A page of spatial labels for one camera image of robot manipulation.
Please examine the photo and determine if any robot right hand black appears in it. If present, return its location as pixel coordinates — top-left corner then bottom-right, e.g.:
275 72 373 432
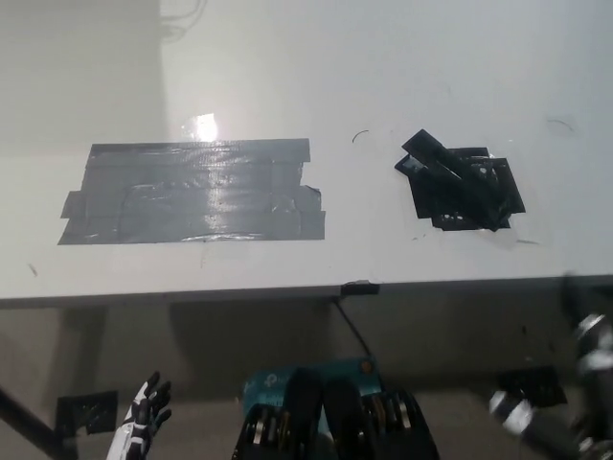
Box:
557 270 613 384

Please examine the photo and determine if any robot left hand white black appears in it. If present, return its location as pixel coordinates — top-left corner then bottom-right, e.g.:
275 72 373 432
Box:
105 371 173 460

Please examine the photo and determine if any black stapler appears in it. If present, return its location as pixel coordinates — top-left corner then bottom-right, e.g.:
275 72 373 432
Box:
394 127 513 233

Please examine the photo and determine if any black metal desk leg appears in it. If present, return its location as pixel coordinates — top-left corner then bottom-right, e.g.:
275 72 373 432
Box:
0 382 79 460

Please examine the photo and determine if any black tape spot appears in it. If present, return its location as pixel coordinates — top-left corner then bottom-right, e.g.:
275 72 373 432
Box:
406 146 527 234

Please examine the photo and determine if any black floor tape patch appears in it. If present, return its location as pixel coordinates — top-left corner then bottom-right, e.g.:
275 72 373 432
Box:
56 389 120 437
496 365 569 409

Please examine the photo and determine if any thin black cable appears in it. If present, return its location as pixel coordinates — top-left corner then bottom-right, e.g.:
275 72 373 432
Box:
332 295 373 358

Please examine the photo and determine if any large grey duct tape patch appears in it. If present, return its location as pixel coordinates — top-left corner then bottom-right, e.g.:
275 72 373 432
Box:
57 137 328 246

